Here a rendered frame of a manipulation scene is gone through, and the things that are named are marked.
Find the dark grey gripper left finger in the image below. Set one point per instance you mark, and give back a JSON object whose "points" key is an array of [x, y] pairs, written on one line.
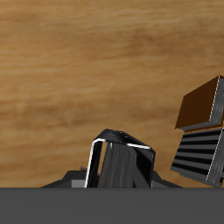
{"points": [[73, 179]]}

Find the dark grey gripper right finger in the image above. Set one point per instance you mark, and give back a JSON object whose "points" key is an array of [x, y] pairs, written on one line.
{"points": [[160, 182]]}

